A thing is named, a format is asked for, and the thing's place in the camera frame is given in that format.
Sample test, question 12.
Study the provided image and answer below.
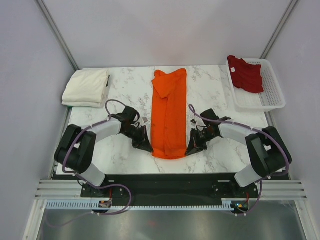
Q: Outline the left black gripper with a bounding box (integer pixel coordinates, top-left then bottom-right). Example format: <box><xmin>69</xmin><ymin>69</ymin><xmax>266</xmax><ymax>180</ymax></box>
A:
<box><xmin>121</xmin><ymin>125</ymin><xmax>153</xmax><ymax>153</ymax></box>

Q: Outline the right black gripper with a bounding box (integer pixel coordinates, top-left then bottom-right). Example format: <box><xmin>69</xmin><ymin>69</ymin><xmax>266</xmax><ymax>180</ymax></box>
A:
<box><xmin>185</xmin><ymin>128</ymin><xmax>217</xmax><ymax>156</ymax></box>

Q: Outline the orange t shirt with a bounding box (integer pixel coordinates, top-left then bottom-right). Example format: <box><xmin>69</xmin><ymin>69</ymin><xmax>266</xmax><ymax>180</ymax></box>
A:
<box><xmin>150</xmin><ymin>68</ymin><xmax>187</xmax><ymax>160</ymax></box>

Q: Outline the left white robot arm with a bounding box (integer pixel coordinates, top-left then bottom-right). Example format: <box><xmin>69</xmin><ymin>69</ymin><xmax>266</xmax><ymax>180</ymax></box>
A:
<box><xmin>54</xmin><ymin>106</ymin><xmax>154</xmax><ymax>197</ymax></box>

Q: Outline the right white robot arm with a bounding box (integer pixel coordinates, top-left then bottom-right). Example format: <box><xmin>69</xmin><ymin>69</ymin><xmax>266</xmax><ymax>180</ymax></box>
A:
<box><xmin>185</xmin><ymin>104</ymin><xmax>292</xmax><ymax>197</ymax></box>

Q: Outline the folded white t shirt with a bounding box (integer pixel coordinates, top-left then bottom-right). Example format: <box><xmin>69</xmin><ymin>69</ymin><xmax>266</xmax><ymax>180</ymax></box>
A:
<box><xmin>62</xmin><ymin>68</ymin><xmax>110</xmax><ymax>108</ymax></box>

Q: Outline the red t shirt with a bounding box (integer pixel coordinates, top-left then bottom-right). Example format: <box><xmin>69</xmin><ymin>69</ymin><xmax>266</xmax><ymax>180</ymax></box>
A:
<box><xmin>227</xmin><ymin>55</ymin><xmax>264</xmax><ymax>94</ymax></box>

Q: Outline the white plastic basket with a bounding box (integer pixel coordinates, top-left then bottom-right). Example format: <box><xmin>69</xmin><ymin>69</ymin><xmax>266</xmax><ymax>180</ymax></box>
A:
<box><xmin>225</xmin><ymin>58</ymin><xmax>286</xmax><ymax>112</ymax></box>

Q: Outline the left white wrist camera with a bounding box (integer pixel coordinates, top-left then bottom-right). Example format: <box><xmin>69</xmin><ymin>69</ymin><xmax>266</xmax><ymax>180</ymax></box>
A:
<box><xmin>140</xmin><ymin>117</ymin><xmax>148</xmax><ymax>126</ymax></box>

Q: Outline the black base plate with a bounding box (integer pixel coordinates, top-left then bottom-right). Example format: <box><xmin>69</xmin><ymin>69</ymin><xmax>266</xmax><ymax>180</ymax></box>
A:
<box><xmin>81</xmin><ymin>173</ymin><xmax>259</xmax><ymax>207</ymax></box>

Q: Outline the white slotted cable duct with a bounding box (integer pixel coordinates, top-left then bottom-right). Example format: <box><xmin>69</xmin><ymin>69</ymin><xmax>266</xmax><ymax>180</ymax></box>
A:
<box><xmin>46</xmin><ymin>199</ymin><xmax>249</xmax><ymax>211</ymax></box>

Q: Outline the aluminium rail frame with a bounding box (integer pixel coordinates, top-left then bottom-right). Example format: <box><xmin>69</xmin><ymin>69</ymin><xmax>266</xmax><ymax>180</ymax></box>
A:
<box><xmin>35</xmin><ymin>180</ymin><xmax>307</xmax><ymax>201</ymax></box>

